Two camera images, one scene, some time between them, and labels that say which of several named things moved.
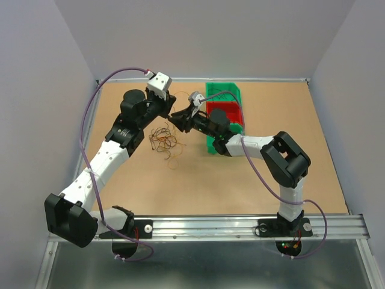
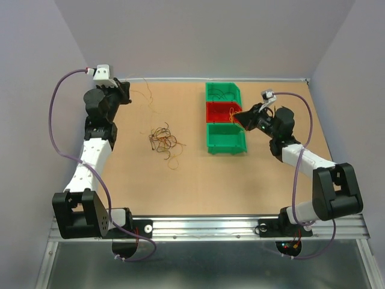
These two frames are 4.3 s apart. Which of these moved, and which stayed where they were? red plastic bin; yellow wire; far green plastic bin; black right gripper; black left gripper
Moved: yellow wire; black right gripper; black left gripper
Stayed: red plastic bin; far green plastic bin
